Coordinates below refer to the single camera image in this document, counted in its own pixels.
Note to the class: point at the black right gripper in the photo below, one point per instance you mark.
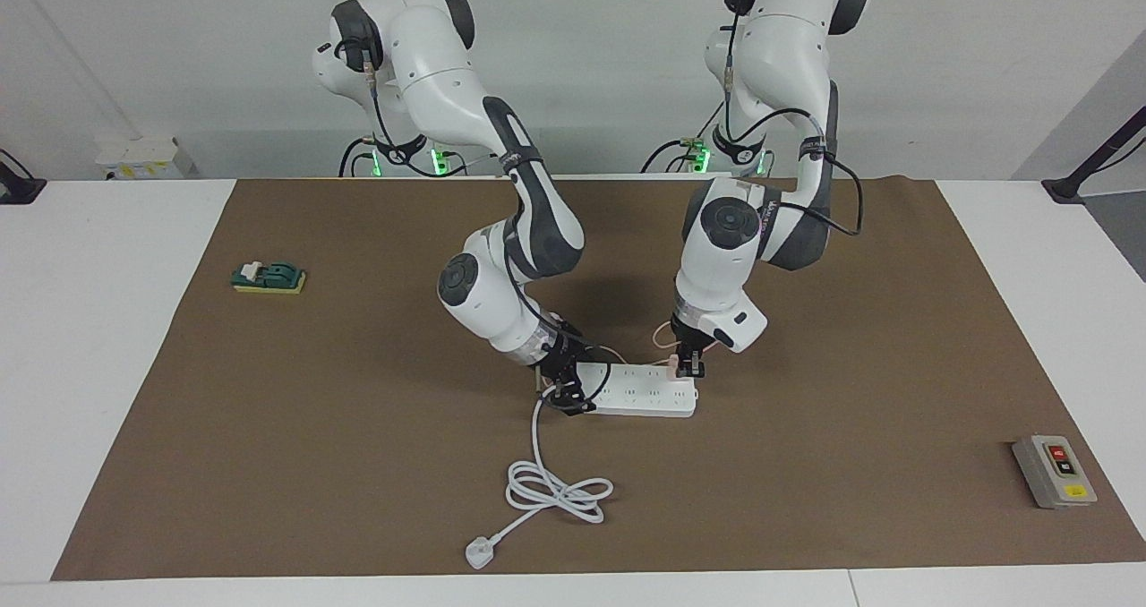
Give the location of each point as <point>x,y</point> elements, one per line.
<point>564,356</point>

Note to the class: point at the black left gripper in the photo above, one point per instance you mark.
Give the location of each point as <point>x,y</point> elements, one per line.
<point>689,334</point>

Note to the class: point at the pink charger adapter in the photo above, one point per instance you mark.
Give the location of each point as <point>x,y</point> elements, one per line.
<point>672,370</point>

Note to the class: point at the white power strip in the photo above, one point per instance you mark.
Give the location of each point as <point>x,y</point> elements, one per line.
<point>640,397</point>

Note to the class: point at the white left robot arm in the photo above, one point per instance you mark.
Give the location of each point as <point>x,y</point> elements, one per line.
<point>788,52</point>

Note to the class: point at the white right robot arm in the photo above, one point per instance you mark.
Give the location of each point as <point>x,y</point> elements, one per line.
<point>448,97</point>

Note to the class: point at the brown table mat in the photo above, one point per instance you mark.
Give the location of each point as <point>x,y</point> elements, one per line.
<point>806,464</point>

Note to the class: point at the black slanted stand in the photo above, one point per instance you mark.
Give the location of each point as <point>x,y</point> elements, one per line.
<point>1097,155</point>

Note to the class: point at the white box yellow labels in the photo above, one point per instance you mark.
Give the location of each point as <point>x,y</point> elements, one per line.
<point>139,159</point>

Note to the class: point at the black table clamp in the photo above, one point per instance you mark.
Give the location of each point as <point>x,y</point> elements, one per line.
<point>18,186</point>

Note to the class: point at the grey on-off switch box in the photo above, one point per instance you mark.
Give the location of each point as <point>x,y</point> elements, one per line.
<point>1055,471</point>

